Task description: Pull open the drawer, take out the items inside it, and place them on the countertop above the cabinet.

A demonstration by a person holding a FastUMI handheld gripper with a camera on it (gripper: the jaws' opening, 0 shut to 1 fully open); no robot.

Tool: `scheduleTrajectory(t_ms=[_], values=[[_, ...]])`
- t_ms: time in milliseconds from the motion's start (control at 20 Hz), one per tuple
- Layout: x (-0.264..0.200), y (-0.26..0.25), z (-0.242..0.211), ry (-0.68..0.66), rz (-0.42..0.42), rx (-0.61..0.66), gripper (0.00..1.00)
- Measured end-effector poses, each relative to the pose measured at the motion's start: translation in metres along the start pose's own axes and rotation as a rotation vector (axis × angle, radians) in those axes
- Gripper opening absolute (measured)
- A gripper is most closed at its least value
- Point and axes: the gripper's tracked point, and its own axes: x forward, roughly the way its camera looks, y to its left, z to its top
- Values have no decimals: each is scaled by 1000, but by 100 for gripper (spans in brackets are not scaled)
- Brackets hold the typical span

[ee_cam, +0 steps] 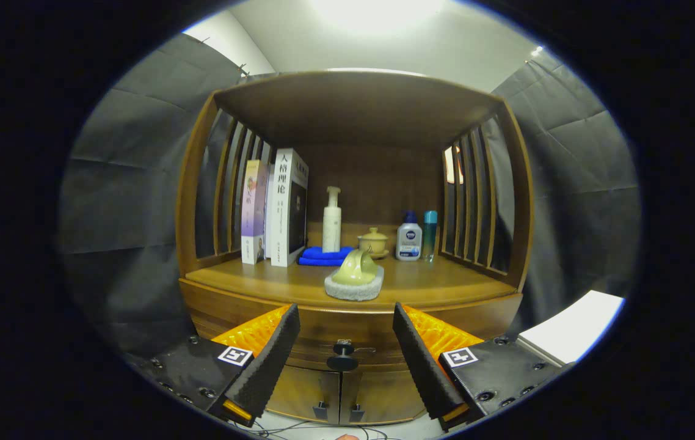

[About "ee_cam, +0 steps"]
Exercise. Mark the white pump bottle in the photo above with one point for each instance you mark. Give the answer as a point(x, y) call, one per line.
point(331, 226)

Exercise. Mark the white bottle with blue cap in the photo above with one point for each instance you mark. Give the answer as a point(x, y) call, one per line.
point(409, 241)

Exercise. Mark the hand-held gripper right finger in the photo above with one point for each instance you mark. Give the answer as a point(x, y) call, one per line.
point(421, 360)

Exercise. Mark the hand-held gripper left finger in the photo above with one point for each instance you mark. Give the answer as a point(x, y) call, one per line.
point(274, 357)

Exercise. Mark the brown wooden cabinet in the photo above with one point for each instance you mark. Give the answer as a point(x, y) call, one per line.
point(360, 110)

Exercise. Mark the folded blue cloth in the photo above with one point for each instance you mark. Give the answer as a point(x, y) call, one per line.
point(320, 255)

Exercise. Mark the white board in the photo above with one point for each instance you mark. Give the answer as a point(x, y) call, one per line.
point(573, 327)

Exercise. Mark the lavender paperback book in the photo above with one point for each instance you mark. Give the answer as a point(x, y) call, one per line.
point(253, 214)

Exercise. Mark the thick white and black book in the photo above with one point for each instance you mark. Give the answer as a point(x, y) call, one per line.
point(283, 208)

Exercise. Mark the small ceiling light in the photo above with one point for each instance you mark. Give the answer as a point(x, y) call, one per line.
point(537, 51)

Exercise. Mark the black drawer knob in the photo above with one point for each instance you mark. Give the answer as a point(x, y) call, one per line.
point(342, 357)

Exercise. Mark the black backdrop cloth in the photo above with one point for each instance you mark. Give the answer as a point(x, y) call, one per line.
point(127, 183)

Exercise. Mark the yellow lidded tea cup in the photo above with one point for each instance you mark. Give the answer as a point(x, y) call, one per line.
point(374, 239)

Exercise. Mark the wooden cabinet drawer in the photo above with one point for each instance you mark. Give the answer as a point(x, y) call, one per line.
point(347, 327)

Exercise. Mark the wooden cabinet countertop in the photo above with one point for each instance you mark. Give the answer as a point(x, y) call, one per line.
point(274, 281)

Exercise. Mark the wooden cabinet door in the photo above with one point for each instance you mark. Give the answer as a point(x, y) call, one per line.
point(384, 394)
point(302, 391)

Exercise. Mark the slim teal bottle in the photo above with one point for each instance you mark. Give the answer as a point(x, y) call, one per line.
point(430, 235)

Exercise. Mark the yellow saucer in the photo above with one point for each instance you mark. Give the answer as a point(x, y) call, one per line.
point(382, 254)

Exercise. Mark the thin white book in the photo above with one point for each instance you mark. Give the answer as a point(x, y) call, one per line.
point(269, 214)

